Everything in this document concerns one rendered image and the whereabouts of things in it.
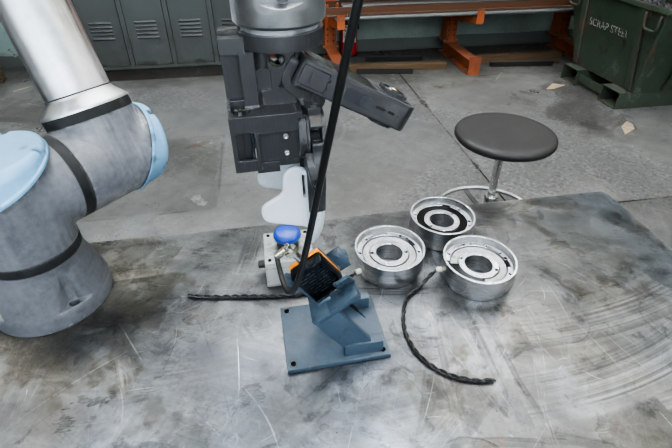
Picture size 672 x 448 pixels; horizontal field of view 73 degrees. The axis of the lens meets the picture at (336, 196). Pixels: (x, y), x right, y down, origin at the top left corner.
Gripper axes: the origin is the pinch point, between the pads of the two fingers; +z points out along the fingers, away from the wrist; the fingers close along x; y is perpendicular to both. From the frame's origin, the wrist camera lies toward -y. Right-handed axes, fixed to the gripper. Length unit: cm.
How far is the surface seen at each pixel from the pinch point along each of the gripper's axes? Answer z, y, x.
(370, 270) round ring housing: 16.0, -8.7, -7.2
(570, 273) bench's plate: 19.6, -39.1, -3.8
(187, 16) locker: 51, 43, -336
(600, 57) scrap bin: 77, -251, -250
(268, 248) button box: 14.6, 5.2, -13.4
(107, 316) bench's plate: 18.8, 27.8, -9.0
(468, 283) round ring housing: 15.9, -21.0, -1.8
